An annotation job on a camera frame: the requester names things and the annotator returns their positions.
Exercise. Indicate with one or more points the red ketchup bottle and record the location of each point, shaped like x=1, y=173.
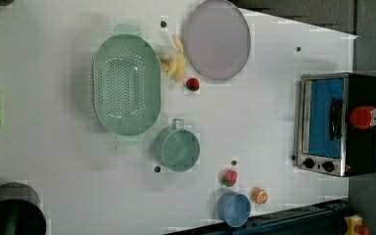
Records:
x=363, y=117

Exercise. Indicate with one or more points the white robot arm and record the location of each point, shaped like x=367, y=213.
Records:
x=20, y=212

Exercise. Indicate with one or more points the silver black toaster oven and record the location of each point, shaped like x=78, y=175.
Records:
x=327, y=142

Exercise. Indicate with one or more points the green mug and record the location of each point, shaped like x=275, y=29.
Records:
x=176, y=147

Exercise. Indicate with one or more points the small red toy strawberry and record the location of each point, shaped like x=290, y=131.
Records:
x=193, y=84

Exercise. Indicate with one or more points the peeled toy banana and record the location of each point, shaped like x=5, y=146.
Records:
x=176, y=67

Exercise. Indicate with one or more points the red pink toy fruit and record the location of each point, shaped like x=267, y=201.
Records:
x=229, y=178

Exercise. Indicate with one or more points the green perforated colander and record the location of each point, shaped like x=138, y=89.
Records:
x=126, y=79

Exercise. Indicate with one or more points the lilac round plate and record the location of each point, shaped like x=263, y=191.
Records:
x=217, y=39

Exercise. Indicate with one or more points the blue cup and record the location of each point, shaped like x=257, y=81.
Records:
x=233, y=208

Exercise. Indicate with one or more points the toy orange half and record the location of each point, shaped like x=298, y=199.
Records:
x=260, y=196

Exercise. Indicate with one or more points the dark blue crate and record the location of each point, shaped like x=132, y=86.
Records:
x=320, y=219

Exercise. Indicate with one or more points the yellow red toy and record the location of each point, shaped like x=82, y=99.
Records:
x=356, y=226

